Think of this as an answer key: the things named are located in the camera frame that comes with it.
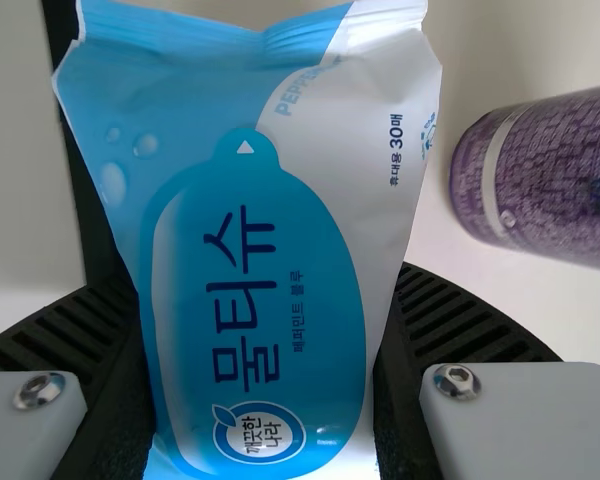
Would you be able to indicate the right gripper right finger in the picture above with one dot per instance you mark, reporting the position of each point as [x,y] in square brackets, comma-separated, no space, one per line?
[470,325]

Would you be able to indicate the blue white wet wipes pack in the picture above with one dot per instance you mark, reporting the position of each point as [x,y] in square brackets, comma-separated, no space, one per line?
[260,200]

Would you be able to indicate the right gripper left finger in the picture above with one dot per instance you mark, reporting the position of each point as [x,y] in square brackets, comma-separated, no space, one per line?
[55,340]

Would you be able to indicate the purple can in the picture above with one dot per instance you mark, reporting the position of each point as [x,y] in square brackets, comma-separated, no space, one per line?
[545,185]

